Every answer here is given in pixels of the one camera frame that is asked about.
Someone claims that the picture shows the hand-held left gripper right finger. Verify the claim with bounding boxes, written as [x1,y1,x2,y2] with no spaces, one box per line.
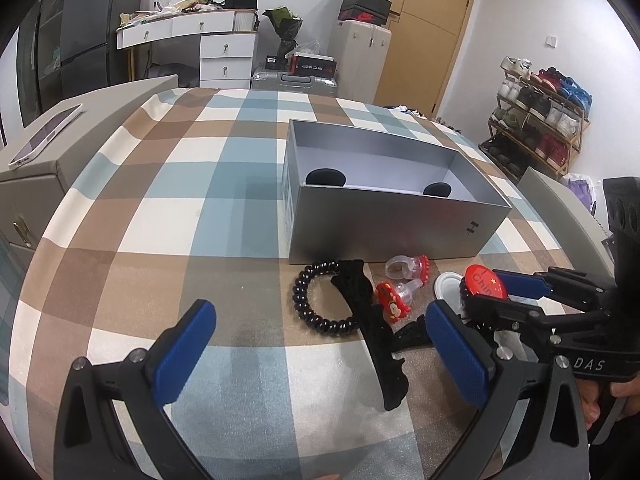
[425,300,591,480]

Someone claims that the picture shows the plaid tablecloth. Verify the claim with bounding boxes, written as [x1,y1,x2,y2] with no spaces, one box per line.
[7,87,576,480]

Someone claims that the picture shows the purple bag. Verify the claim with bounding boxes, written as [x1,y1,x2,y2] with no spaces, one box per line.
[562,174,597,212]

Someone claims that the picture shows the silver suitcase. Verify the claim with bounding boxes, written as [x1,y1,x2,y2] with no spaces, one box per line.
[251,66,341,98]

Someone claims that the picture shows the grey fabric bundle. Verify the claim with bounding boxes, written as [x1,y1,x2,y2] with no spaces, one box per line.
[149,61,202,89]

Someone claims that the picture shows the black beaded bracelet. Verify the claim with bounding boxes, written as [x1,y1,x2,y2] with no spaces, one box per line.
[291,259,362,336]

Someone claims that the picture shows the grey chair back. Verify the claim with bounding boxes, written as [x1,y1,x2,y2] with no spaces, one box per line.
[517,166,619,277]

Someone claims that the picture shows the dark grey shoebox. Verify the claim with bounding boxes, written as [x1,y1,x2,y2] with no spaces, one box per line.
[340,0,401,13]

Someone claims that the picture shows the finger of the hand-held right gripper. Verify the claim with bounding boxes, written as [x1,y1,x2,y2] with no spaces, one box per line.
[459,290,616,348]
[492,267,618,313]

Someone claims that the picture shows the red rimmed clear toy ring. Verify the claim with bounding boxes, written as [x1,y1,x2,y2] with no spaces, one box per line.
[385,254,432,286]

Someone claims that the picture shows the person's right hand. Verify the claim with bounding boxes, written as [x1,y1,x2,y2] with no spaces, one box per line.
[577,377,640,436]

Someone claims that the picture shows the dark grey refrigerator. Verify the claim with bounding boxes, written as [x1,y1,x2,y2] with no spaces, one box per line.
[59,0,149,86]

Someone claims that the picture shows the grey cardboard box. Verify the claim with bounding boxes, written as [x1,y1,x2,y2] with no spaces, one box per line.
[282,119,513,266]

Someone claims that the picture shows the beige suitcase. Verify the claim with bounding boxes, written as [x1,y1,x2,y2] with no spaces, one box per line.
[332,20,392,107]

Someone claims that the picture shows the pile of papers and packets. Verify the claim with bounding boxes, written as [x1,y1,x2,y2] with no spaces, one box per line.
[119,0,227,27]

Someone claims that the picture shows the group of sneakers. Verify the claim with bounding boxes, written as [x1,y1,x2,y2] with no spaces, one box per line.
[482,56,593,176]

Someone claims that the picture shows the wooden door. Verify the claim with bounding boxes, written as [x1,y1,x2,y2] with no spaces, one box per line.
[375,0,482,111]

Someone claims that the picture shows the white smartphone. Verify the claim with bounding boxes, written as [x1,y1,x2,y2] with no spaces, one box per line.
[9,104,85,168]

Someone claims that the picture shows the black and red shoebox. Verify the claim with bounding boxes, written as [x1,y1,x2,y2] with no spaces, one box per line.
[338,9,390,24]

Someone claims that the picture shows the red round badge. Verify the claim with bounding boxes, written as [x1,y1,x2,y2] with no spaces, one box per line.
[459,265,509,306]

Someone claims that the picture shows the black and red box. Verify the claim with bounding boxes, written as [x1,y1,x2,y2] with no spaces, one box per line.
[289,52,338,77]

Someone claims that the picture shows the wooden shoe rack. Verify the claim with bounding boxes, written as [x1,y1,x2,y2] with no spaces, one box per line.
[479,55,594,181]

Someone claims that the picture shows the red cartoon clear toy ring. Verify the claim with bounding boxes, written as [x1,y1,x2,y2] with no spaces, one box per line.
[375,280,426,322]

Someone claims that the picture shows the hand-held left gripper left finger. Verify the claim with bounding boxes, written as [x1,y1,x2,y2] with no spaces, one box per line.
[54,299,218,480]

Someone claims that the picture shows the dark wrapped flower bouquet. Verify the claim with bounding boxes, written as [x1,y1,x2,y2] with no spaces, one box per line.
[262,5,304,59]

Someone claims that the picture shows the white dressing table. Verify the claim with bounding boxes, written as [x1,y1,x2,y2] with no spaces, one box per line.
[116,7,260,90]

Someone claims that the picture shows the dark glass door cabinet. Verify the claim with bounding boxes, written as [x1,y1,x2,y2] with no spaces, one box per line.
[15,0,68,111]

